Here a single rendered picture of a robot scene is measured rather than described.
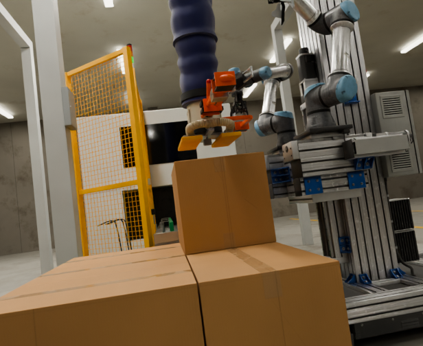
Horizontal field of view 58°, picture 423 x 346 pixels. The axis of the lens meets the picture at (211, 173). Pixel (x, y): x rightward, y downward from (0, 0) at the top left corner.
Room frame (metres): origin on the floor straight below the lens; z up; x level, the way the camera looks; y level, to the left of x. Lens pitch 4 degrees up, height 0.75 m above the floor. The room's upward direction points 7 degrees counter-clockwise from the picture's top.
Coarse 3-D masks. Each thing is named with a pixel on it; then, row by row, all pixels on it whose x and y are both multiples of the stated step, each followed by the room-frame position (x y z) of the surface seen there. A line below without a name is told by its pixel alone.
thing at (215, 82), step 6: (216, 72) 1.31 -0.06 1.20; (222, 72) 1.31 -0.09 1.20; (228, 72) 1.31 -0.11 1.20; (234, 72) 1.32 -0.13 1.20; (216, 78) 1.31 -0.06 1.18; (216, 84) 1.31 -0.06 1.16; (222, 84) 1.31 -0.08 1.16; (228, 84) 1.31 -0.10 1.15; (234, 84) 1.32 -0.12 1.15; (216, 90) 1.37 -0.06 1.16; (222, 90) 1.37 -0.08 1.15; (228, 90) 1.38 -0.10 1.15
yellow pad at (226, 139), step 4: (224, 132) 1.81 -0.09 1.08; (228, 132) 1.79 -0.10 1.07; (232, 132) 1.79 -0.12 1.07; (236, 132) 1.80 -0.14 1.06; (240, 132) 1.80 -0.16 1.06; (220, 136) 1.80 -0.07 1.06; (224, 136) 1.79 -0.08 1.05; (228, 136) 1.79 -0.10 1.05; (232, 136) 1.80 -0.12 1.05; (236, 136) 1.81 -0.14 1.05; (216, 140) 1.93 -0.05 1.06; (220, 140) 1.88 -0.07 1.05; (224, 140) 1.90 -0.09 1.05; (228, 140) 1.91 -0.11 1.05; (232, 140) 1.93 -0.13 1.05; (212, 144) 2.07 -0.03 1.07; (216, 144) 2.01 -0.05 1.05; (220, 144) 2.03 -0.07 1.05; (224, 144) 2.04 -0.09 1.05; (228, 144) 2.06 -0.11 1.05
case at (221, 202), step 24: (192, 168) 1.62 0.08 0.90; (216, 168) 1.64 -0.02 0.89; (240, 168) 1.65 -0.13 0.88; (264, 168) 1.67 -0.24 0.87; (192, 192) 1.62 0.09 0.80; (216, 192) 1.64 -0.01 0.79; (240, 192) 1.65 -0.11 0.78; (264, 192) 1.66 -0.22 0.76; (192, 216) 1.62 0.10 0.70; (216, 216) 1.63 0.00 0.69; (240, 216) 1.65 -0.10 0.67; (264, 216) 1.66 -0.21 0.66; (192, 240) 1.62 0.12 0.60; (216, 240) 1.63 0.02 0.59; (240, 240) 1.65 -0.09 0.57; (264, 240) 1.66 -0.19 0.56
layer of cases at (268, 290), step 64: (128, 256) 1.84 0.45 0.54; (192, 256) 1.55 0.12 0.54; (256, 256) 1.33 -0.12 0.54; (320, 256) 1.17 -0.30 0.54; (0, 320) 0.95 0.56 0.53; (64, 320) 0.97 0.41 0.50; (128, 320) 0.99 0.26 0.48; (192, 320) 1.01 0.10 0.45; (256, 320) 1.04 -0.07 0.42; (320, 320) 1.06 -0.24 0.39
